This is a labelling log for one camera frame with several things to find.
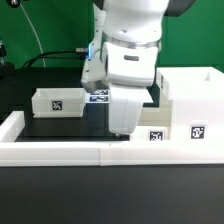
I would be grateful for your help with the white front drawer tray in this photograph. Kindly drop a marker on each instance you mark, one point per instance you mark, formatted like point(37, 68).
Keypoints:
point(154, 125)

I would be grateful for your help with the white U-shaped frame wall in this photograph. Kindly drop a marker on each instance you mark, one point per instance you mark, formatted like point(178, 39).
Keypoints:
point(15, 153)

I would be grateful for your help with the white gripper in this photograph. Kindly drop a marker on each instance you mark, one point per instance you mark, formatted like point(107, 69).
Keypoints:
point(125, 105)

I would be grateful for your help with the white drawer cabinet box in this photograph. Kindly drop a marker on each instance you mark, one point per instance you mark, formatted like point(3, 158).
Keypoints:
point(196, 98)

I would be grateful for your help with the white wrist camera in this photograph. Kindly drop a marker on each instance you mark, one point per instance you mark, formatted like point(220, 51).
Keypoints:
point(93, 75)

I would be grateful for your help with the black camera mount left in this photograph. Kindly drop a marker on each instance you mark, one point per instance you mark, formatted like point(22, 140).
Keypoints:
point(6, 68)

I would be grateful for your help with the white drawer tray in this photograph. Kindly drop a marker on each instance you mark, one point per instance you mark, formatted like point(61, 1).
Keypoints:
point(154, 125)
point(58, 102)

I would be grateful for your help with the white fiducial marker sheet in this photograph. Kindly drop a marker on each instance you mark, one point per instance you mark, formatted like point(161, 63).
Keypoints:
point(100, 96)

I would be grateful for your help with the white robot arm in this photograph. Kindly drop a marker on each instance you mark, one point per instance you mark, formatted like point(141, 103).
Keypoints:
point(123, 54)

